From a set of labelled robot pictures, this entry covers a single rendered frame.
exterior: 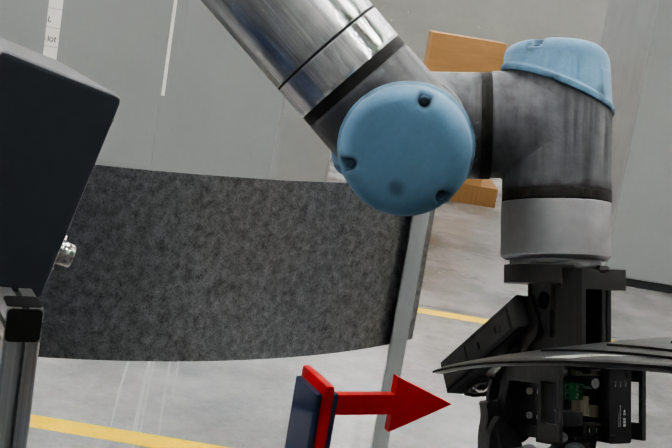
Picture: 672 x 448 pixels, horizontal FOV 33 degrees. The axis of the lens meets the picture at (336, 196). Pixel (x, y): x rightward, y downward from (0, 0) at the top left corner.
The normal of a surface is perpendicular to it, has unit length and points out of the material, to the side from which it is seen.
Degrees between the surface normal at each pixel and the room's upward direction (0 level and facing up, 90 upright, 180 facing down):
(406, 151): 90
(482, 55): 90
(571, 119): 75
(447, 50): 90
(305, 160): 90
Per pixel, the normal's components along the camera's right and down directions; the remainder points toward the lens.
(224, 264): 0.51, 0.22
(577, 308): -0.90, -0.07
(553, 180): -0.24, -0.10
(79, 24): -0.04, 0.16
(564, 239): 0.00, -0.09
